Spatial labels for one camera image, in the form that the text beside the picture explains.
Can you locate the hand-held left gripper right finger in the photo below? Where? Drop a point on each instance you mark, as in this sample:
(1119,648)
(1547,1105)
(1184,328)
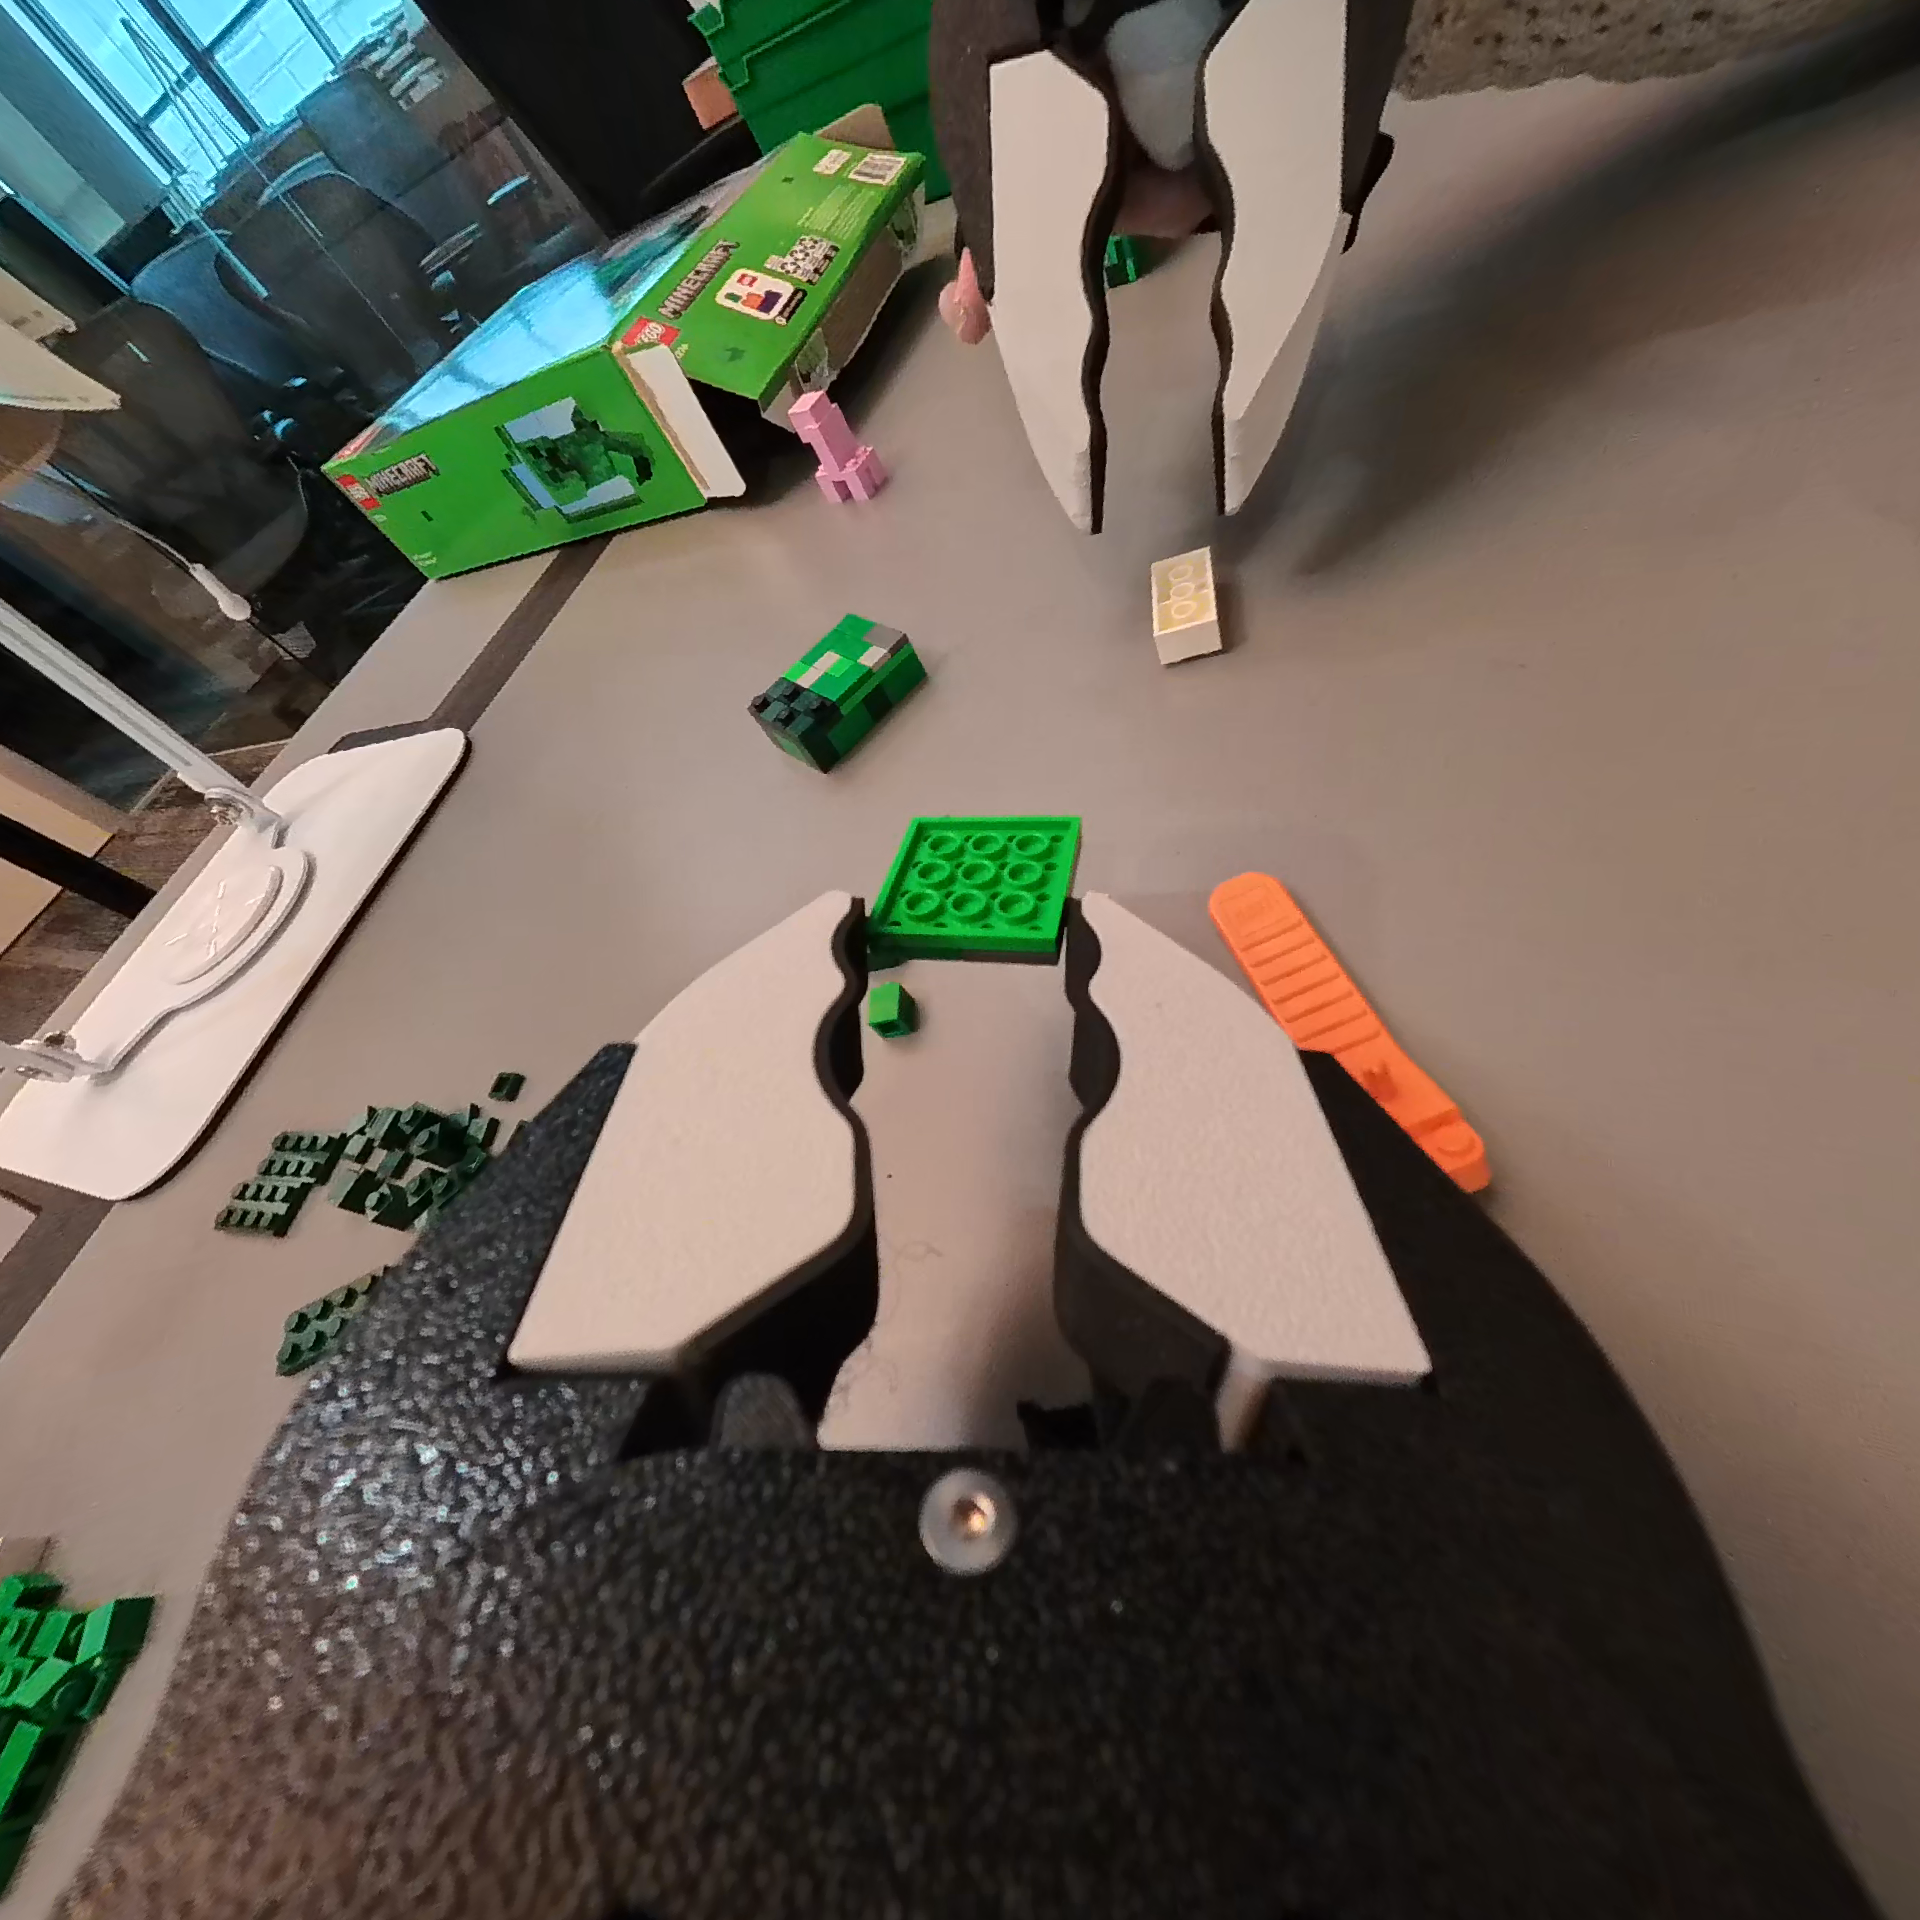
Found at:
(1230,1185)

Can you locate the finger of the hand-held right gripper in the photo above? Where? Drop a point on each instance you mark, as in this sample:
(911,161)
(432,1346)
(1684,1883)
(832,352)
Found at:
(1042,271)
(1283,224)

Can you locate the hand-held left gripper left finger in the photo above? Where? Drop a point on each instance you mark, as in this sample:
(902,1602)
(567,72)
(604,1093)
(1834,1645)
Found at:
(704,1170)

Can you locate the white lego brick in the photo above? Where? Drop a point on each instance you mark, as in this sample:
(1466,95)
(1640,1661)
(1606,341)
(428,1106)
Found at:
(1190,608)

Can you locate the green mosaic lego panel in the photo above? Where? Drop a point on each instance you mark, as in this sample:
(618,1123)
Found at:
(975,891)

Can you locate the person's right forearm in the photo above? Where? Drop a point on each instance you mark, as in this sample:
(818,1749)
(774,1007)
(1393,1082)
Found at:
(1650,36)

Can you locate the orange lego brick separator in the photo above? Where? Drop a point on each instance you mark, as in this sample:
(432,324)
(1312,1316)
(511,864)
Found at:
(1320,991)

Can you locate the pink lego pig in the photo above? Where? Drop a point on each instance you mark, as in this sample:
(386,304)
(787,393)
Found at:
(838,450)

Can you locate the pile of dark green lego pieces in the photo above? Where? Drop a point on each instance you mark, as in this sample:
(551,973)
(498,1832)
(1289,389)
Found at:
(376,1155)

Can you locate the green lego block dark studs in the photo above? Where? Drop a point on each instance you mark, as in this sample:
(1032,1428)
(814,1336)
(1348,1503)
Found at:
(840,691)

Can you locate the green lego set box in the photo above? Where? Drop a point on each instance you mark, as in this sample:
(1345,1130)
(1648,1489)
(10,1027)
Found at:
(523,450)

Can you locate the person's right hand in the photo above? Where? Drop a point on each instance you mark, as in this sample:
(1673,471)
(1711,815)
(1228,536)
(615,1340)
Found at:
(968,306)

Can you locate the green plastic bin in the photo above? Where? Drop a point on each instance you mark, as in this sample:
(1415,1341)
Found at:
(810,60)

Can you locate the white stand base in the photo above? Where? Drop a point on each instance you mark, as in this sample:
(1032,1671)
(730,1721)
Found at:
(300,961)

